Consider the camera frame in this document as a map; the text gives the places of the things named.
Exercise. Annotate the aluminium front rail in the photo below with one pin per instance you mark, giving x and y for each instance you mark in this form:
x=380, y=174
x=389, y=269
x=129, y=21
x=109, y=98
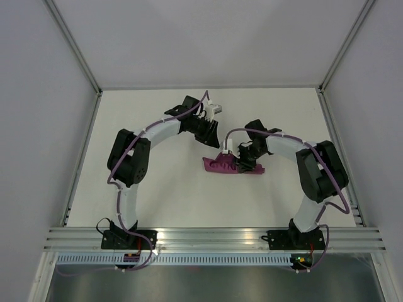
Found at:
x=341, y=240

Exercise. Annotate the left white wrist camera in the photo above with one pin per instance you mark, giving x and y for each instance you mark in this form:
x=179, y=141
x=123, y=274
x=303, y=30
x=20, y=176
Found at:
x=212, y=109

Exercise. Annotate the aluminium rail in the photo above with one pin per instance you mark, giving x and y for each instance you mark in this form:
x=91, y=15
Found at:
x=79, y=162
x=341, y=240
x=334, y=135

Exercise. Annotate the right aluminium frame post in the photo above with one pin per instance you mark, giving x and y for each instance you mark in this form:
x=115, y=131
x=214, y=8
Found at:
x=347, y=42

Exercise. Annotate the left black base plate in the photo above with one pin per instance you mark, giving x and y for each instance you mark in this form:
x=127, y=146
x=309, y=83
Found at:
x=120, y=240

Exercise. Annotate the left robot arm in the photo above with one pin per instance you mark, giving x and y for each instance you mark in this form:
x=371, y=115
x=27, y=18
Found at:
x=128, y=164

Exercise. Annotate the aluminium frame post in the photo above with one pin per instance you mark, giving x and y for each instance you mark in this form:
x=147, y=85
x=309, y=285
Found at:
x=64, y=29
x=347, y=42

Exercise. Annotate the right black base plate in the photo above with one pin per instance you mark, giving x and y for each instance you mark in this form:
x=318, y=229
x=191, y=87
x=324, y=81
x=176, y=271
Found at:
x=294, y=240

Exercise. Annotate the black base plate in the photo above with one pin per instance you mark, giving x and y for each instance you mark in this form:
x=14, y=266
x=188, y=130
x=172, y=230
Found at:
x=294, y=240
x=120, y=240

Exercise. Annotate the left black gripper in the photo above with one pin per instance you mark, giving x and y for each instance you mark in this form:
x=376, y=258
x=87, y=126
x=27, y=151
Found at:
x=210, y=136

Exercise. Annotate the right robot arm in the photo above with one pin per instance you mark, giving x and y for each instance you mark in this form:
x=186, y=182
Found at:
x=322, y=175

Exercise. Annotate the left aluminium frame post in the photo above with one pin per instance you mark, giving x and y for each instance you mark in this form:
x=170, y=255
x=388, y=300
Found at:
x=64, y=29

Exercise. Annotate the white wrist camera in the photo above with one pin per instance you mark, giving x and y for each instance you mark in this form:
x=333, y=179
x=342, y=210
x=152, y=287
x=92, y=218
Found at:
x=227, y=147
x=212, y=109

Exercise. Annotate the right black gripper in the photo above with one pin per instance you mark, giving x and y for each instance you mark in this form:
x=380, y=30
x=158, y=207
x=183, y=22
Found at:
x=242, y=164

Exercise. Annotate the right side aluminium rail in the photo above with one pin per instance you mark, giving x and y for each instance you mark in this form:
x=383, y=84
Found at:
x=334, y=135

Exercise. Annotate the white slotted cable duct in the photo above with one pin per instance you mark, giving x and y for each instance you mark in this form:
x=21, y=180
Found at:
x=177, y=259

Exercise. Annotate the left side aluminium rail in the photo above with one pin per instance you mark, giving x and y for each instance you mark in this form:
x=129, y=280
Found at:
x=79, y=162

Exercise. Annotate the purple cloth napkin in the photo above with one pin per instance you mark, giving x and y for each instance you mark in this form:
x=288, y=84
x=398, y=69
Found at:
x=229, y=164

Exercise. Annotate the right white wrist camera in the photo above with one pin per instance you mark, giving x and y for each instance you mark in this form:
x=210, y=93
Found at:
x=227, y=147

